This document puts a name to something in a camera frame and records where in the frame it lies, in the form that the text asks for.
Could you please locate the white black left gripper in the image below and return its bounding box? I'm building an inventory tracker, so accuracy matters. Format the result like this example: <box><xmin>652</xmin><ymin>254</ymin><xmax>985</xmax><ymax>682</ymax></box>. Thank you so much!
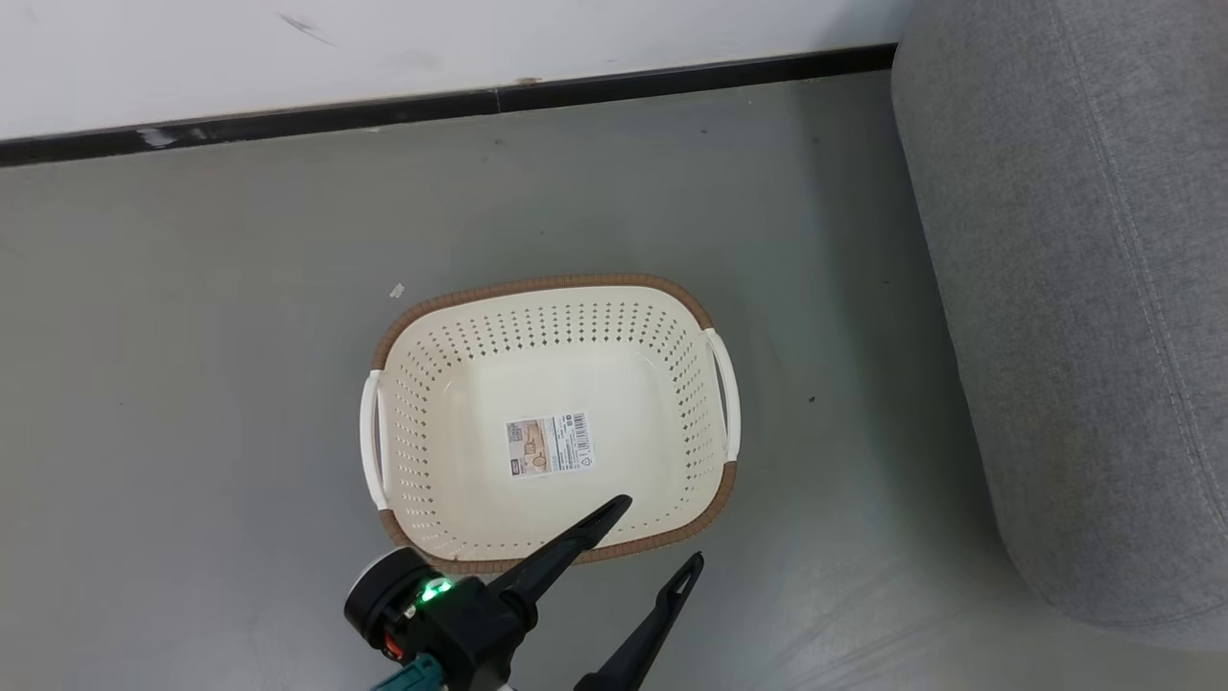
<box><xmin>406</xmin><ymin>495</ymin><xmax>706</xmax><ymax>691</ymax></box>

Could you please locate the grey fabric sofa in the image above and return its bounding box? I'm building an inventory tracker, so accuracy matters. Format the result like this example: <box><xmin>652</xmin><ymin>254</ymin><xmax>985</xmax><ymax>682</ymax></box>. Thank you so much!
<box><xmin>890</xmin><ymin>0</ymin><xmax>1228</xmax><ymax>654</ymax></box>

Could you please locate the printed paper barcode label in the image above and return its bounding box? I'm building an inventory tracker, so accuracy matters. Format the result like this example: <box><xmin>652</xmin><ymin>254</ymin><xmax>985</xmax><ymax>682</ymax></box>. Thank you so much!
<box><xmin>506</xmin><ymin>412</ymin><xmax>595</xmax><ymax>479</ymax></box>

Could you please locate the cream perforated laundry basket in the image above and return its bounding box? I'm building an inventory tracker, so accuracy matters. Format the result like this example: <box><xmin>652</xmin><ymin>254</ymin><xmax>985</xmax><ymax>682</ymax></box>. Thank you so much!
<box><xmin>360</xmin><ymin>274</ymin><xmax>742</xmax><ymax>575</ymax></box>

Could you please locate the black wall baseboard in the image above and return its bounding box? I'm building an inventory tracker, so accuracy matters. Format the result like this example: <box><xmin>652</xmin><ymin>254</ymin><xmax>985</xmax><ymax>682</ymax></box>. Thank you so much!
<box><xmin>0</xmin><ymin>43</ymin><xmax>898</xmax><ymax>169</ymax></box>

